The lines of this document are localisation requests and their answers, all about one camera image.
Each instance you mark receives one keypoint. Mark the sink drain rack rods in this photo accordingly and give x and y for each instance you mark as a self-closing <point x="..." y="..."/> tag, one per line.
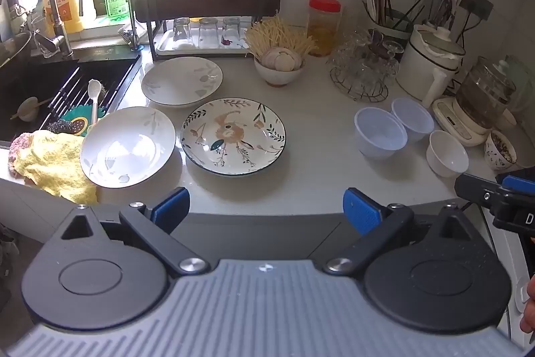
<point x="71" y="89"/>

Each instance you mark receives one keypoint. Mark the yellow dishcloth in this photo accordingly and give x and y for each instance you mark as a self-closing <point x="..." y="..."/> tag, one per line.
<point x="50" y="162"/>

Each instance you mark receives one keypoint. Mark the pink knitted cloth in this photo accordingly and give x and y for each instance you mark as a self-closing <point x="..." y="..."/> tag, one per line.
<point x="14" y="148"/>

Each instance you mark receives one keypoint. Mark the steel wool scrubber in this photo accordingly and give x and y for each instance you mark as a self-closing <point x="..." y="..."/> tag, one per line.
<point x="62" y="128"/>

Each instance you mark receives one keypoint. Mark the steel pot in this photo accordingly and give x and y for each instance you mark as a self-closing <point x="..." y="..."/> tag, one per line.
<point x="12" y="47"/>

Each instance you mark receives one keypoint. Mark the group of crystal glass cups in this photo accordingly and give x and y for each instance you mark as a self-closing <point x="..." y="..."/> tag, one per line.
<point x="363" y="60"/>

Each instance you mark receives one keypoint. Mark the glass jar red lid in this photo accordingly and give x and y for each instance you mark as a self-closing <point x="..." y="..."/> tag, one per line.
<point x="324" y="28"/>

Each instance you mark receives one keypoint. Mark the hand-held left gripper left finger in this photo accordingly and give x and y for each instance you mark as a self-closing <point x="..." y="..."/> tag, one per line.
<point x="171" y="206"/>

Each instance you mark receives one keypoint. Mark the green white chopstick holder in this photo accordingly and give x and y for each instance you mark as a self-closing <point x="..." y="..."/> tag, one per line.
<point x="388" y="33"/>

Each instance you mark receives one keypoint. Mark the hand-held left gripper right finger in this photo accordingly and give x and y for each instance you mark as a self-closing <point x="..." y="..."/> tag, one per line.
<point x="361" y="215"/>

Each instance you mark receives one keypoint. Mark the clear glass tumbler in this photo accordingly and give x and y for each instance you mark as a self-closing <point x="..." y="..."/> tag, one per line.
<point x="182" y="31"/>
<point x="209" y="31"/>
<point x="231" y="31"/>

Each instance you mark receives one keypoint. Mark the white ceramic bowl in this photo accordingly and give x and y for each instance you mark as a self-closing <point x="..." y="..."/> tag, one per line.
<point x="447" y="156"/>

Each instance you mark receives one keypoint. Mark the chrome faucet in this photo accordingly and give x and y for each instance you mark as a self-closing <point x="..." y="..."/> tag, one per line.
<point x="131" y="22"/>

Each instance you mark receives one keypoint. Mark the person's right hand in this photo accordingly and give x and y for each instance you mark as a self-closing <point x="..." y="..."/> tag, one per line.
<point x="528" y="307"/>

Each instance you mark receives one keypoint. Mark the translucent white plastic bowl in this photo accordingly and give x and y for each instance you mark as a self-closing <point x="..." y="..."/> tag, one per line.
<point x="413" y="118"/>
<point x="378" y="137"/>

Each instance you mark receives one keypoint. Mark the white drip tray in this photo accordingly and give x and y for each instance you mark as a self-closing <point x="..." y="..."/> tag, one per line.
<point x="167" y="43"/>

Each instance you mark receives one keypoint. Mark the glass kettle cream base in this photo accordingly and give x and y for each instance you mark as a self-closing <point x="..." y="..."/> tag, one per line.
<point x="480" y="97"/>

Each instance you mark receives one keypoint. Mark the white bowl brown foot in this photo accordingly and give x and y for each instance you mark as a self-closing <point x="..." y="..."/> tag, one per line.
<point x="278" y="77"/>

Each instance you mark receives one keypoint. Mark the black sink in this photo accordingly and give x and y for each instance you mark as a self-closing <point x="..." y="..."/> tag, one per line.
<point x="25" y="85"/>

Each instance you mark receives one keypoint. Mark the garlic bulbs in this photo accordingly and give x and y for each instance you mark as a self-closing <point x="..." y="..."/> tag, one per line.
<point x="282" y="59"/>

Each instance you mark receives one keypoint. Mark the dried noodle bundle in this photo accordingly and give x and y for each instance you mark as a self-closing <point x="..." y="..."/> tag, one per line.
<point x="278" y="33"/>

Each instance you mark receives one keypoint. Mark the teal patterned pad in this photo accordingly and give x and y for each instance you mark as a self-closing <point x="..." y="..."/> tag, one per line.
<point x="77" y="115"/>

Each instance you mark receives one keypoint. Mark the wooden ladle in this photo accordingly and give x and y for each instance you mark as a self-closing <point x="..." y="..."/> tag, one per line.
<point x="29" y="108"/>

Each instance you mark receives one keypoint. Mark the white plastic spoon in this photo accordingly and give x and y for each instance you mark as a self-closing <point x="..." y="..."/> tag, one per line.
<point x="94" y="97"/>

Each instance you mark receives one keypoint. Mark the small patterned bowl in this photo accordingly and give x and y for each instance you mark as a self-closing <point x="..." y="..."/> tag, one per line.
<point x="499" y="152"/>

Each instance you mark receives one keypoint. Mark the floral plate dark rim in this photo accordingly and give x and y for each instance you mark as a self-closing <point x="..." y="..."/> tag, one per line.
<point x="234" y="135"/>

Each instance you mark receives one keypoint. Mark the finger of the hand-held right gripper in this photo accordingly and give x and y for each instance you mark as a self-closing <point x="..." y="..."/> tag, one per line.
<point x="476" y="189"/>
<point x="518" y="182"/>

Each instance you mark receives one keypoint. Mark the white electric pot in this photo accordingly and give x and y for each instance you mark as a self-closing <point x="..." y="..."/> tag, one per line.
<point x="422" y="64"/>

